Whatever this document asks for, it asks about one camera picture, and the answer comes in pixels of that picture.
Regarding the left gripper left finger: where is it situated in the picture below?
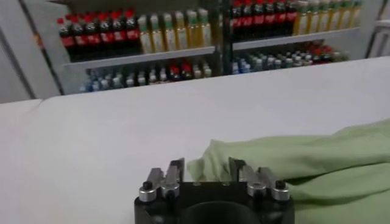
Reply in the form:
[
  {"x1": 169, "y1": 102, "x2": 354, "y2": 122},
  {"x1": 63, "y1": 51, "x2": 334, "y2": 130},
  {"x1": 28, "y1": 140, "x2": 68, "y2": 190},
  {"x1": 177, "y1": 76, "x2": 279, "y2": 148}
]
[{"x1": 138, "y1": 157, "x2": 186, "y2": 203}]

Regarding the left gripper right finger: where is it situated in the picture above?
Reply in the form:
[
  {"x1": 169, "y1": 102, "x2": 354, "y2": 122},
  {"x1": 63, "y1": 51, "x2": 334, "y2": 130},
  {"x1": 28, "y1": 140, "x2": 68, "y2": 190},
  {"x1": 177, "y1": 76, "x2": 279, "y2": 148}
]
[{"x1": 228, "y1": 156, "x2": 291, "y2": 202}]

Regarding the light green t-shirt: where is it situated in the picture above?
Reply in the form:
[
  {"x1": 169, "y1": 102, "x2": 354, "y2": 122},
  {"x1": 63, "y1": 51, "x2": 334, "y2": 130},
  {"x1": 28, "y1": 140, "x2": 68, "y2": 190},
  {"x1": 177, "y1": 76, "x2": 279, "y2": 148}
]
[{"x1": 186, "y1": 118, "x2": 390, "y2": 224}]

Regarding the red-cap cola bottle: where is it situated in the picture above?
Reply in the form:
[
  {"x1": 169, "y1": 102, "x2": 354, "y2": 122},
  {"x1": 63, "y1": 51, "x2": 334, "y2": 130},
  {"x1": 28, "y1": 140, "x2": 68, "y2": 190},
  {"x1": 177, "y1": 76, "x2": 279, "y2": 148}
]
[
  {"x1": 70, "y1": 15, "x2": 90, "y2": 60},
  {"x1": 264, "y1": 0, "x2": 277, "y2": 38},
  {"x1": 83, "y1": 14, "x2": 102, "y2": 58},
  {"x1": 169, "y1": 63, "x2": 182, "y2": 80},
  {"x1": 241, "y1": 0, "x2": 254, "y2": 40},
  {"x1": 123, "y1": 8, "x2": 141, "y2": 55},
  {"x1": 96, "y1": 12, "x2": 115, "y2": 57},
  {"x1": 311, "y1": 45, "x2": 323, "y2": 61},
  {"x1": 181, "y1": 62, "x2": 193, "y2": 79},
  {"x1": 252, "y1": 0, "x2": 266, "y2": 39},
  {"x1": 231, "y1": 0, "x2": 243, "y2": 42},
  {"x1": 322, "y1": 44, "x2": 335, "y2": 60},
  {"x1": 110, "y1": 10, "x2": 128, "y2": 56},
  {"x1": 285, "y1": 0, "x2": 298, "y2": 35},
  {"x1": 275, "y1": 0, "x2": 287, "y2": 37},
  {"x1": 57, "y1": 17, "x2": 77, "y2": 61}
]

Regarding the white cooler shelf board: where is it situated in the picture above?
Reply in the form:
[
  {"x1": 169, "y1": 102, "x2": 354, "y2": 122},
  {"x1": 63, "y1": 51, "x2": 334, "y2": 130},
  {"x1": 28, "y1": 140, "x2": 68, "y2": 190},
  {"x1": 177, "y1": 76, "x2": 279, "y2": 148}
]
[
  {"x1": 62, "y1": 45, "x2": 218, "y2": 71},
  {"x1": 232, "y1": 26, "x2": 362, "y2": 52}
]

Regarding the yellow tea bottle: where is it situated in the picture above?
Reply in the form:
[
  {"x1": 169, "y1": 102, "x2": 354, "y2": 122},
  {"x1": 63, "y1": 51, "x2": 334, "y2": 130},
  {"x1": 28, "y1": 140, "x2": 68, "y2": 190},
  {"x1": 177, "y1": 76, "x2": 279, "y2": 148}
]
[
  {"x1": 306, "y1": 0, "x2": 320, "y2": 33},
  {"x1": 185, "y1": 9, "x2": 202, "y2": 49},
  {"x1": 292, "y1": 0, "x2": 308, "y2": 36},
  {"x1": 328, "y1": 0, "x2": 342, "y2": 30},
  {"x1": 317, "y1": 0, "x2": 332, "y2": 32},
  {"x1": 350, "y1": 0, "x2": 364, "y2": 27},
  {"x1": 149, "y1": 13, "x2": 166, "y2": 54},
  {"x1": 173, "y1": 10, "x2": 190, "y2": 50},
  {"x1": 136, "y1": 15, "x2": 154, "y2": 55},
  {"x1": 339, "y1": 0, "x2": 353, "y2": 29},
  {"x1": 161, "y1": 12, "x2": 178, "y2": 52},
  {"x1": 197, "y1": 7, "x2": 213, "y2": 47}
]

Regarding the open drinks display cooler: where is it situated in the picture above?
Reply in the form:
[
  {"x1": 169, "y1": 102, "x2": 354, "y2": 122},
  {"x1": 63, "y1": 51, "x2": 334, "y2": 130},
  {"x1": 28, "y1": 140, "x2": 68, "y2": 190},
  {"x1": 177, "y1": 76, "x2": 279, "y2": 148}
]
[
  {"x1": 222, "y1": 0, "x2": 366, "y2": 75},
  {"x1": 45, "y1": 0, "x2": 228, "y2": 94}
]

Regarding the glass cooler door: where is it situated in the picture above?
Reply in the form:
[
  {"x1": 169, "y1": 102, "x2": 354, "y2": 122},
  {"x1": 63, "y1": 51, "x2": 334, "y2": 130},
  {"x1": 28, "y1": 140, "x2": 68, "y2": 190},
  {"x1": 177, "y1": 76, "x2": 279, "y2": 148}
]
[{"x1": 18, "y1": 0, "x2": 65, "y2": 96}]

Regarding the black vertical frame strip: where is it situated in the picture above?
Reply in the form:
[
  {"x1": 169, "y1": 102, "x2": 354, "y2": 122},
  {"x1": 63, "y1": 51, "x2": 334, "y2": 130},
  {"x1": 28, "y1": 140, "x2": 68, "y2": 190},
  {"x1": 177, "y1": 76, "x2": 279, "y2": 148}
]
[
  {"x1": 364, "y1": 0, "x2": 386, "y2": 59},
  {"x1": 0, "y1": 27, "x2": 37, "y2": 100}
]

